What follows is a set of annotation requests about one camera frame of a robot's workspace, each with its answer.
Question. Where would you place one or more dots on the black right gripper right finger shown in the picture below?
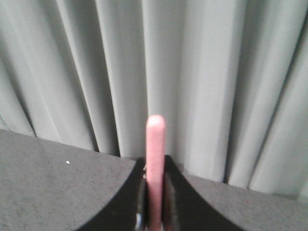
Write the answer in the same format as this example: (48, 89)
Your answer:
(184, 209)

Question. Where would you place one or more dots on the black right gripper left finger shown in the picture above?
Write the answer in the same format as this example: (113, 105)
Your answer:
(127, 210)

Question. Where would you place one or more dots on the pink chopstick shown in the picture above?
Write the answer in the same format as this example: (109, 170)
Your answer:
(155, 157)

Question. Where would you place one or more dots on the grey curtain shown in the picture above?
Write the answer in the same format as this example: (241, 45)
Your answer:
(230, 77)

